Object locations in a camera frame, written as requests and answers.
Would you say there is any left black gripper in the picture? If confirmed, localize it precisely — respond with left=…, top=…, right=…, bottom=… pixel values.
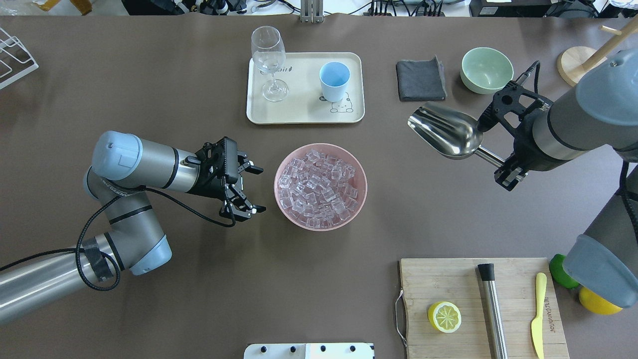
left=187, top=137, right=266, bottom=222

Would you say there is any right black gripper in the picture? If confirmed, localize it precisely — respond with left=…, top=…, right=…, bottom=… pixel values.
left=478, top=81, right=554, bottom=191

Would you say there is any steel ice scoop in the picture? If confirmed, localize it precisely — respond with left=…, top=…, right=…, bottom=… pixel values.
left=407, top=102, right=504, bottom=168

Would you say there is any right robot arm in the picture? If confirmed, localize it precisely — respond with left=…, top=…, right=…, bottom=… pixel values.
left=478, top=48, right=638, bottom=308

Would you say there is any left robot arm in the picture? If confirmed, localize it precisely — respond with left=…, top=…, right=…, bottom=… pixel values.
left=0, top=131, right=265, bottom=324

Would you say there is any wooden cup tree stand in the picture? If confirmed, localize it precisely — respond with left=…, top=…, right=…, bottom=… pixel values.
left=557, top=17, right=638, bottom=87

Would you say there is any pink bowl of ice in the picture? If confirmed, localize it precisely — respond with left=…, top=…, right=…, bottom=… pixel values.
left=274, top=143, right=367, bottom=231

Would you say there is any light blue cup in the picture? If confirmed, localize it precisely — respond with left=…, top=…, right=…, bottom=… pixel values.
left=319, top=62, right=351, bottom=102

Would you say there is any white cup rack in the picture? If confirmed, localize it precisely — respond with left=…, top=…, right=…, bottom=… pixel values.
left=0, top=28, right=39, bottom=89

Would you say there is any green ceramic bowl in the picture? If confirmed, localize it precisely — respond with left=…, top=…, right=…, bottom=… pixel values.
left=460, top=47, right=513, bottom=95

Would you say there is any folded grey cloth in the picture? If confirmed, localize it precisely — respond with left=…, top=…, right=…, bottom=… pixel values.
left=396, top=56, right=447, bottom=102

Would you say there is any cream serving tray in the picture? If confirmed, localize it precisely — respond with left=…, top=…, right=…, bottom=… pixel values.
left=246, top=52, right=365, bottom=125

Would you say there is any clear wine glass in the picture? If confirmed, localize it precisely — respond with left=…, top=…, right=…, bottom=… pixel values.
left=251, top=26, right=289, bottom=102

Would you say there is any green lime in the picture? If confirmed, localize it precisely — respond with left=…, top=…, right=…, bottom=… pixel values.
left=549, top=254, right=580, bottom=289

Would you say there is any bamboo cutting board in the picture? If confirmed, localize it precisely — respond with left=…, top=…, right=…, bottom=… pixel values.
left=399, top=258, right=551, bottom=359

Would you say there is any yellow lemon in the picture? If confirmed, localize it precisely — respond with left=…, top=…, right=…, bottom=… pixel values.
left=578, top=287, right=622, bottom=316

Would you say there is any steel muddler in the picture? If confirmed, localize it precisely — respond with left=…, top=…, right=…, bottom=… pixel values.
left=477, top=263, right=509, bottom=359

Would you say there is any yellow plastic knife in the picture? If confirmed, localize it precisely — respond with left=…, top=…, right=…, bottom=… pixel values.
left=530, top=272, right=547, bottom=359

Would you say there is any lemon half slice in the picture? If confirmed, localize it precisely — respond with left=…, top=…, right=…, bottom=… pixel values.
left=428, top=301, right=462, bottom=334

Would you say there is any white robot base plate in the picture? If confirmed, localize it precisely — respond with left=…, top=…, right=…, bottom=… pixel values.
left=243, top=342, right=375, bottom=359

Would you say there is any aluminium frame post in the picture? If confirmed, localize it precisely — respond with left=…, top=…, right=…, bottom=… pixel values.
left=300, top=0, right=324, bottom=23

